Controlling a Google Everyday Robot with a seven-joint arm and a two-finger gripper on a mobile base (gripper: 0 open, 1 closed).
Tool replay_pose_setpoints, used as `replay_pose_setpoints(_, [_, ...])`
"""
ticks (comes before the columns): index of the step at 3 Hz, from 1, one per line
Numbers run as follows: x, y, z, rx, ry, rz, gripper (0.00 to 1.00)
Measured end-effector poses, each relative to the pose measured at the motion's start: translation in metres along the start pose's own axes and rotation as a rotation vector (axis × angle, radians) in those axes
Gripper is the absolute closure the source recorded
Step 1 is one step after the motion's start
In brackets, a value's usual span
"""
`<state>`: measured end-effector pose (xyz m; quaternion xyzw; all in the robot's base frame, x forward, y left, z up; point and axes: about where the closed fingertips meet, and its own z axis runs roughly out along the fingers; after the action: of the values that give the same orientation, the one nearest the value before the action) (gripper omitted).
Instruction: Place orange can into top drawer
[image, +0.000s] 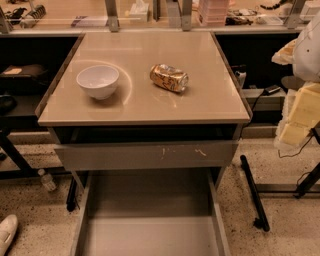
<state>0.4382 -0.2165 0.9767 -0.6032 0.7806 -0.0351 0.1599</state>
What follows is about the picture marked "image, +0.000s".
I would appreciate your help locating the grey open bottom drawer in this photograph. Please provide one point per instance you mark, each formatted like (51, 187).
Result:
(171, 212)

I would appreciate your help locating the white tissue box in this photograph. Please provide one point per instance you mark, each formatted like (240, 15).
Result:
(139, 11)

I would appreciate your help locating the pink stacked trays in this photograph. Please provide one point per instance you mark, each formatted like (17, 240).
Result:
(212, 12)

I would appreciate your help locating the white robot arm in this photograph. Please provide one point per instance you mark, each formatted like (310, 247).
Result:
(303, 53)

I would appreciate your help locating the crushed orange soda can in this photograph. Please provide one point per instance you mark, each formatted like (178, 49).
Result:
(169, 78)

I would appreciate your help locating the black phone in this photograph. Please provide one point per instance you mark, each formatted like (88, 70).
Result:
(271, 90)

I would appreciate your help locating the grey top drawer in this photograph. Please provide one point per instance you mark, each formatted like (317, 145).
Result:
(146, 155)

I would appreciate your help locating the grey drawer cabinet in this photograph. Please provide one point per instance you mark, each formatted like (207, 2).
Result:
(212, 106)

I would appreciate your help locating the white bowl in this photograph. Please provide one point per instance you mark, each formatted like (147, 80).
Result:
(98, 82)

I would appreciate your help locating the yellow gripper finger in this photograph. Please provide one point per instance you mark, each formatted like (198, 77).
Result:
(306, 107)
(290, 134)

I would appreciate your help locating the plastic water bottle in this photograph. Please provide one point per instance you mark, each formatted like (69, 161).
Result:
(47, 180)

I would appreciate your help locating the black table leg bar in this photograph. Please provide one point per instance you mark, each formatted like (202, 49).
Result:
(261, 221)

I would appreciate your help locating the white shoe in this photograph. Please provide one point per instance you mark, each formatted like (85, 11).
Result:
(8, 228)

